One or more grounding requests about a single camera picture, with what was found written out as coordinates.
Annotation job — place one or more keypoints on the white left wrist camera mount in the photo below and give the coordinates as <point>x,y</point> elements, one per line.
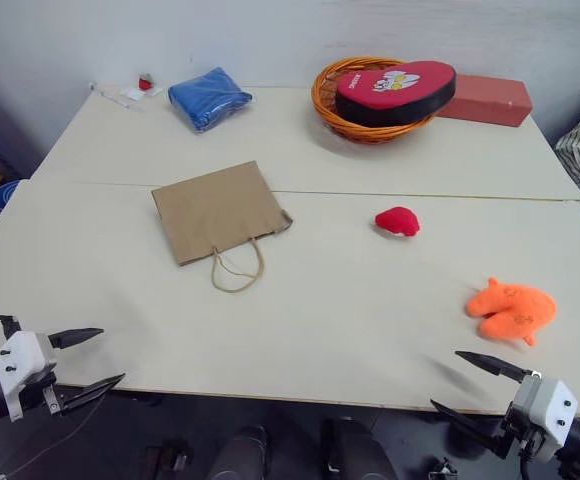
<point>20,357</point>

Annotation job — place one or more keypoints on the blue cloth in plastic bag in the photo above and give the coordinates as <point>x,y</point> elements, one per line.
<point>207,97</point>

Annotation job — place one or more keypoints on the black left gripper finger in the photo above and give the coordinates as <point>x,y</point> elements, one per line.
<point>76,336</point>
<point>90,391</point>

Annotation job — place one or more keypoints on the small red plush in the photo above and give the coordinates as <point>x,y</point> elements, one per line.
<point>397,220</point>

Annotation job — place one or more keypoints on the brown paper bag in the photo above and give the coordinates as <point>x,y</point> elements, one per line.
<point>217,215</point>

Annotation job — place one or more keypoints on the dark rounded shape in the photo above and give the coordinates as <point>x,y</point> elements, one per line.
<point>242,455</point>

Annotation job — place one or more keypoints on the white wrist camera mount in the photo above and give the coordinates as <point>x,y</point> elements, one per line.
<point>20,357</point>
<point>552,412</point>

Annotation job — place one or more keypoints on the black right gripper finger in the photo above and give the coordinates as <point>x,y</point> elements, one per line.
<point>490,364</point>
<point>470,425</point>

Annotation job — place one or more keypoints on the red heart-shaped box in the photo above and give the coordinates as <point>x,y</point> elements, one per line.
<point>395,97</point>

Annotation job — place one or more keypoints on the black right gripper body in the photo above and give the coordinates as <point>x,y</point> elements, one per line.
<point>518,431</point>

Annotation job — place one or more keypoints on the orange plush toy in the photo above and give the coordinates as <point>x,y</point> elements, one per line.
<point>515,310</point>

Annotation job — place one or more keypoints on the red brick block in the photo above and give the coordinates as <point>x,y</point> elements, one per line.
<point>490,102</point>

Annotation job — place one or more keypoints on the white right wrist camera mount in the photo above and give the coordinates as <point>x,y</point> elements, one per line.
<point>552,412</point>

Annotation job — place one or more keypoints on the small red toy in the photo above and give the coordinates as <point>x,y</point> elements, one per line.
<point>145,82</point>

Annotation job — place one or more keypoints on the clear plastic packet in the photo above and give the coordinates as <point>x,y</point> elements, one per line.
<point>130,95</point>

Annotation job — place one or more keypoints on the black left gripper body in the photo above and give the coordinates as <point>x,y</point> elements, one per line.
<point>36,391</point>

